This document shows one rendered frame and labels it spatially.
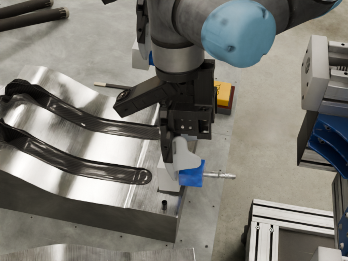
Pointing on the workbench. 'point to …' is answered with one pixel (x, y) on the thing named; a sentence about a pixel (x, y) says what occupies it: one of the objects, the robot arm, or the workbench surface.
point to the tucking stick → (111, 85)
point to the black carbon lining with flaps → (145, 178)
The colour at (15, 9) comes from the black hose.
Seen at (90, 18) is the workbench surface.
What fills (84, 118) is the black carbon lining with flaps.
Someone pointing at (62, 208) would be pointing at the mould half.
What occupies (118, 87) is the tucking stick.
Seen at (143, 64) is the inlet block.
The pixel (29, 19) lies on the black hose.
